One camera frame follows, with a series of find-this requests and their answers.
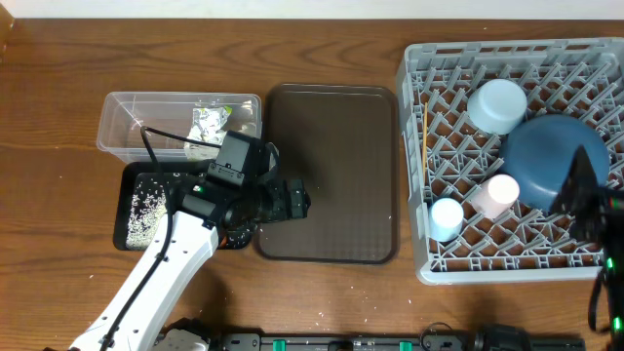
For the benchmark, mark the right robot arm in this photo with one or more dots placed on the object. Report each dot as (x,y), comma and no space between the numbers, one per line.
(610,280)

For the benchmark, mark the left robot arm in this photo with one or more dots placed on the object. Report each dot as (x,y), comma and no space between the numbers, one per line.
(138,311)

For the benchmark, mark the dark blue plate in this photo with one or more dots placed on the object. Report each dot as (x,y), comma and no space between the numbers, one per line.
(538,155)

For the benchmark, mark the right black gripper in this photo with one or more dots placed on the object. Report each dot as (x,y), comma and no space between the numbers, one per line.
(584,193)

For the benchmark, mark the spilled white rice pile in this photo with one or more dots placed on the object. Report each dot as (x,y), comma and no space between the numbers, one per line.
(190,202)

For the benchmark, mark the wooden chopstick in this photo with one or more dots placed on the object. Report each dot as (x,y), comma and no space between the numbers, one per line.
(424,138)

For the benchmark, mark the brown serving tray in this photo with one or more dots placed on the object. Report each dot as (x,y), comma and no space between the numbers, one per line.
(343,143)

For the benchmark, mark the black plastic tray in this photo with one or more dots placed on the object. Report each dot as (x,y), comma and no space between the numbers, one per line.
(142,204)

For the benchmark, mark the light blue cup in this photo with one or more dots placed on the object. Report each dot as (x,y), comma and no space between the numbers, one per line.
(445,220)

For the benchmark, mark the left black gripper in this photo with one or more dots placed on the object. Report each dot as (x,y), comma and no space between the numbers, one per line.
(287,210)

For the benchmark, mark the grey dishwasher rack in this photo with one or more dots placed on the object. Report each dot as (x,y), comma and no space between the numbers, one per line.
(581,78)

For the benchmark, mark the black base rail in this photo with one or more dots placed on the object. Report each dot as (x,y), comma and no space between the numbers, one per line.
(188,335)

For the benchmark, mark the pink cup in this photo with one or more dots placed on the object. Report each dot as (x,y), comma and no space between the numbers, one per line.
(496,195)

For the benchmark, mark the green snack wrapper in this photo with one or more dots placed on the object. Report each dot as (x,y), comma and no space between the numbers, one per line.
(207,126)

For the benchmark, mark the light blue rice bowl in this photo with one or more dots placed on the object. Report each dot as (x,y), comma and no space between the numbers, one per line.
(498,107)

